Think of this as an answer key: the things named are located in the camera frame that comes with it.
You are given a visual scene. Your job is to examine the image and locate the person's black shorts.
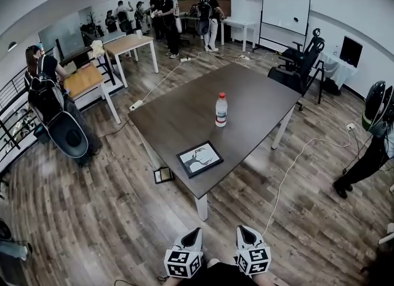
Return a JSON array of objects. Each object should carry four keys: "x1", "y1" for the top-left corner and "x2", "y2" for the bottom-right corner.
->
[{"x1": 184, "y1": 258, "x2": 258, "y2": 286}]

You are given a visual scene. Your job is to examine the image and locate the black picture frame with drawing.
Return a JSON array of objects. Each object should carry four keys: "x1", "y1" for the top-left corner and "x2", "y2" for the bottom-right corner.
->
[{"x1": 175, "y1": 140, "x2": 225, "y2": 179}]

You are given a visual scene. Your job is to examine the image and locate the rolling whiteboard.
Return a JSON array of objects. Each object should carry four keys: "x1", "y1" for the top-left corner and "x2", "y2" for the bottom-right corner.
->
[{"x1": 253, "y1": 0, "x2": 312, "y2": 53}]

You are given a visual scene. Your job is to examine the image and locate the orange wooden white-legged table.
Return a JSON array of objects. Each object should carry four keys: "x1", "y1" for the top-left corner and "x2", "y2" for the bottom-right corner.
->
[{"x1": 63, "y1": 62, "x2": 123, "y2": 125}]

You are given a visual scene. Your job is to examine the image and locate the dark wooden rack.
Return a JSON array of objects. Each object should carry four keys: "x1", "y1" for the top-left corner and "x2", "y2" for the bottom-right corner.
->
[{"x1": 54, "y1": 38, "x2": 117, "y2": 86}]

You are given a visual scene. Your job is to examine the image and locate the black metal railing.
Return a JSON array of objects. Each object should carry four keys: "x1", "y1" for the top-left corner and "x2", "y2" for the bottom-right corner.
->
[{"x1": 0, "y1": 65, "x2": 42, "y2": 171}]

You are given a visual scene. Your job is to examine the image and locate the person's right forearm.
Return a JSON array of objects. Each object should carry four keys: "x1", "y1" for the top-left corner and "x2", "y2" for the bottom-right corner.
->
[{"x1": 254, "y1": 273, "x2": 279, "y2": 286}]

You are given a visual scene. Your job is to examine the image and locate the small green tree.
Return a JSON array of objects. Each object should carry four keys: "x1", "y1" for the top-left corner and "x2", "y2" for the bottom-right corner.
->
[{"x1": 85, "y1": 11, "x2": 100, "y2": 30}]

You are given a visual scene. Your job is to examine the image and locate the table with white cloth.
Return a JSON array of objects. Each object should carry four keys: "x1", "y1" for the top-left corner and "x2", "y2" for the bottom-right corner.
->
[{"x1": 319, "y1": 51, "x2": 360, "y2": 91}]

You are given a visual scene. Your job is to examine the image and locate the black office chair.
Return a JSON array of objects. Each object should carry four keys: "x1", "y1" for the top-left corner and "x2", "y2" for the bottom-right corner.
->
[{"x1": 267, "y1": 28, "x2": 326, "y2": 112}]

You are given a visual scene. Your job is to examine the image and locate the black bag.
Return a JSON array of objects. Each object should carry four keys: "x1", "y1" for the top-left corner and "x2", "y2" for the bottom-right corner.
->
[{"x1": 322, "y1": 78, "x2": 342, "y2": 97}]

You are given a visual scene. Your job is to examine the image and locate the dark wooden table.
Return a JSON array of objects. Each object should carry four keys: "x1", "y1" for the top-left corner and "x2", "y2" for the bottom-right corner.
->
[{"x1": 127, "y1": 62, "x2": 302, "y2": 221}]

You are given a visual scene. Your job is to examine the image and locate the long white cable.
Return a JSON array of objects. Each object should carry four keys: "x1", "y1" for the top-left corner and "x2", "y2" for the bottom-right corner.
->
[
  {"x1": 140, "y1": 51, "x2": 222, "y2": 103},
  {"x1": 260, "y1": 118, "x2": 363, "y2": 238}
]

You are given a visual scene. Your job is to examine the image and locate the clear plastic water bottle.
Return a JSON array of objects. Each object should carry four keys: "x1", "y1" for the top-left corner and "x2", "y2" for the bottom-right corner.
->
[{"x1": 214, "y1": 92, "x2": 228, "y2": 128}]

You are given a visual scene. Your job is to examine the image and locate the light wooden white-legged table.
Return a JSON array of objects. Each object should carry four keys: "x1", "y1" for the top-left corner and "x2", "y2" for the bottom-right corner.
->
[{"x1": 103, "y1": 34, "x2": 160, "y2": 89}]

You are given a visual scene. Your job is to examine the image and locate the beige cloth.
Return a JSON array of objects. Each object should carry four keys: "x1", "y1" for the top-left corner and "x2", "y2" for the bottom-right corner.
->
[{"x1": 90, "y1": 39, "x2": 106, "y2": 61}]

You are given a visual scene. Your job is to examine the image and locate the black monitor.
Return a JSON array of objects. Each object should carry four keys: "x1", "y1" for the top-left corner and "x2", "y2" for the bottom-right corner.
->
[{"x1": 339, "y1": 36, "x2": 364, "y2": 67}]

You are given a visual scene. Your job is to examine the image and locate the dark blue bin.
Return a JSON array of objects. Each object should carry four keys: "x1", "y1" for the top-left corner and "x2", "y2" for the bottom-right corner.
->
[{"x1": 33, "y1": 126, "x2": 52, "y2": 145}]

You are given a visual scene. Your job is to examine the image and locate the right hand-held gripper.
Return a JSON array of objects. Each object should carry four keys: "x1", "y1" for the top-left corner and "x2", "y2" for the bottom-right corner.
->
[{"x1": 235, "y1": 224, "x2": 271, "y2": 276}]

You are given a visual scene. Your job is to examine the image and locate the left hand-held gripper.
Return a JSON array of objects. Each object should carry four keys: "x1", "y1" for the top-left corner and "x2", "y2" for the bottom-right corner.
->
[{"x1": 164, "y1": 227, "x2": 204, "y2": 279}]

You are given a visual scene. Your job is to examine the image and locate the small black frame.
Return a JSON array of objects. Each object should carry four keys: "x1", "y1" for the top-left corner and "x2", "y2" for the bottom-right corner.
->
[{"x1": 153, "y1": 166, "x2": 175, "y2": 185}]

